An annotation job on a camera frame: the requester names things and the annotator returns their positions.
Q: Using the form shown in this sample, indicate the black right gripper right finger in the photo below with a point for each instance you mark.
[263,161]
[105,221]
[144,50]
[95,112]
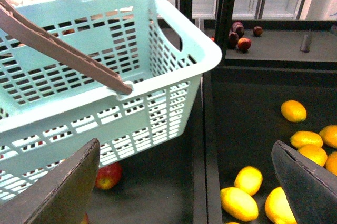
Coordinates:
[310,189]

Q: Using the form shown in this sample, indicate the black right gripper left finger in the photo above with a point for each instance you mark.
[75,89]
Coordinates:
[62,195]

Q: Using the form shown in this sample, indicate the light blue plastic basket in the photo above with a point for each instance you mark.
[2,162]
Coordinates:
[49,111]

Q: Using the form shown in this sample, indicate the yellow lemon behind finger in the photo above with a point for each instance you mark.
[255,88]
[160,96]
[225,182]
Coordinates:
[314,153]

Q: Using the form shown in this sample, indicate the yellow lemon bottom right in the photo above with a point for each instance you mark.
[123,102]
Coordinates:
[277,208]

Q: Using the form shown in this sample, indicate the yellow lemon middle right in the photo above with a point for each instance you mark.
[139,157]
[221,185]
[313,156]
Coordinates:
[302,138]

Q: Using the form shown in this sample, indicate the yellow lemon right edge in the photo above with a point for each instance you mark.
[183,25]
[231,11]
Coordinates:
[329,135]

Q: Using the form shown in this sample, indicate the yellow lemon centre bottom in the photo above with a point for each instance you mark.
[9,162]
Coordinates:
[249,179]

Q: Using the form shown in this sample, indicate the yellow lemon bottom left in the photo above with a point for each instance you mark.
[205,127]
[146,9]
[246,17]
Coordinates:
[239,204]

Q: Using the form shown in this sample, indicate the yellow lemon top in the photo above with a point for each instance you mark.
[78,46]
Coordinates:
[293,111]

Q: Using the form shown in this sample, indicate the red yellow apple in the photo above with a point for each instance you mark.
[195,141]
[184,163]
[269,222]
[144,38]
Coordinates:
[109,176]

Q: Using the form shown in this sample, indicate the red peach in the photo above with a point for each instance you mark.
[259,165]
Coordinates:
[244,44]

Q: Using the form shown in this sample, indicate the small dark red fruit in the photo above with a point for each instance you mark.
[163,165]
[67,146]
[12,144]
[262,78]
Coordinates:
[257,31]

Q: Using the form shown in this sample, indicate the dark purple fruit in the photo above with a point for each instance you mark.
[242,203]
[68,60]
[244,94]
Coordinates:
[236,32]

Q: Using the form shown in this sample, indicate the black shelf frame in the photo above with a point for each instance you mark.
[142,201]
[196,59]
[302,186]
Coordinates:
[226,5]

